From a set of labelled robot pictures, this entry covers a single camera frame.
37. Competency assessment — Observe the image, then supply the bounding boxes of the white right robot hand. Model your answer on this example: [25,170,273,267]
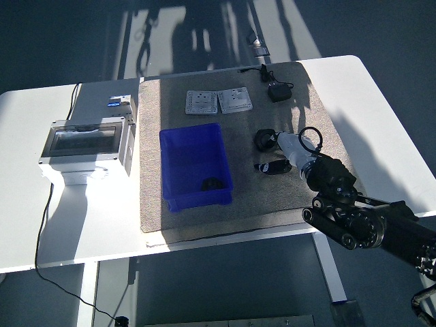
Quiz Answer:
[253,130,318,176]

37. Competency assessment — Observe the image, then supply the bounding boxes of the black hexagonal nut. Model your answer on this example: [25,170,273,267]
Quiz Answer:
[254,128,277,153]
[200,176,224,192]

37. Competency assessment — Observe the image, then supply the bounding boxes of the blue plastic box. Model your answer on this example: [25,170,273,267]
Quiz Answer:
[159,123,235,214]

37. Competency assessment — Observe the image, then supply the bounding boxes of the grey electrical distribution box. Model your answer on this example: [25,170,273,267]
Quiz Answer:
[37,114,137,187]

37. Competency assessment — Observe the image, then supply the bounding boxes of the black power adapter plug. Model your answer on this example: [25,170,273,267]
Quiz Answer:
[267,83,293,104]

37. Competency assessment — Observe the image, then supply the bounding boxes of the grey-brown mat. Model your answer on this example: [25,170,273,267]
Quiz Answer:
[138,61,362,234]

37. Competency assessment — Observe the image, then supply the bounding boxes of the white table leg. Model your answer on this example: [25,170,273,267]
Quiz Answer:
[76,262,100,327]
[311,233,349,304]

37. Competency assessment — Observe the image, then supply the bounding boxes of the grey table foot plate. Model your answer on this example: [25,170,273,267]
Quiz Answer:
[329,299,367,327]

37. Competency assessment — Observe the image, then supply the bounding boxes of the circuit breaker with blue label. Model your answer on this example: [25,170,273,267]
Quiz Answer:
[106,95,138,119]

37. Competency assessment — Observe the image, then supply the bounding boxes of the black adapter cord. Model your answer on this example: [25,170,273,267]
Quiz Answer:
[238,63,294,90]

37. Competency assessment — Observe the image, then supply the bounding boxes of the long black power cable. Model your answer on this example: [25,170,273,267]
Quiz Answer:
[33,82,119,321]

